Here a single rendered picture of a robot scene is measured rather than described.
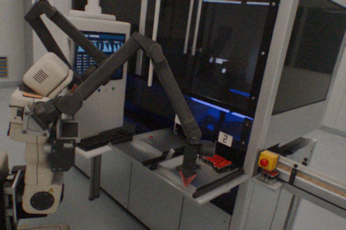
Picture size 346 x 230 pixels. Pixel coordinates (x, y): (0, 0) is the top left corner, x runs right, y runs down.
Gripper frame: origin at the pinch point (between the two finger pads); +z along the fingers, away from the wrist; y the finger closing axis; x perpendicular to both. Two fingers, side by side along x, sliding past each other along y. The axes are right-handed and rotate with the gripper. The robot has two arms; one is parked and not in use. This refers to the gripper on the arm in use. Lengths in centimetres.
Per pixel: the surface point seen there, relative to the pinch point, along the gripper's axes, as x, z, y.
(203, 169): 7.2, 2.0, 22.0
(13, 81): 544, 75, 95
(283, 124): -12, -22, 62
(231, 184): -10.2, 2.4, 21.9
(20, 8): 544, -65, 112
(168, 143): 40.6, 1.7, 28.9
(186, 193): -2.2, 2.4, -1.8
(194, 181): 1.6, 2.1, 8.6
